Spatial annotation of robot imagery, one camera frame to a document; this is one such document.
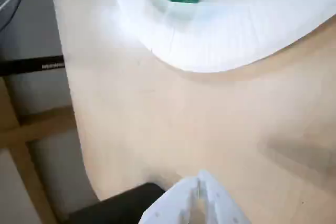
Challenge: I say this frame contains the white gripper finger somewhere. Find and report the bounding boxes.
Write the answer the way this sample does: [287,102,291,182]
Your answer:
[197,169,253,224]
[141,176,202,224]

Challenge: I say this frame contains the black pot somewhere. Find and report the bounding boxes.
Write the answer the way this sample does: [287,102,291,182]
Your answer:
[67,182,166,224]

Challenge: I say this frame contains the white paper plate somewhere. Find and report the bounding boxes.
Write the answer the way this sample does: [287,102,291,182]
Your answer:
[109,0,336,74]

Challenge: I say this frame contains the black tripod leg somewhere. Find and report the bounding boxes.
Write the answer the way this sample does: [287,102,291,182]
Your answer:
[0,55,66,76]

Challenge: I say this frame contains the wooden floor frame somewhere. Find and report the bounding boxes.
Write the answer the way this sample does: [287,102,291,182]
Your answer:
[0,77,81,224]

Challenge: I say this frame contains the thin black cable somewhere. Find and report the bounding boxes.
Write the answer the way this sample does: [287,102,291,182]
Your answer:
[0,0,34,32]

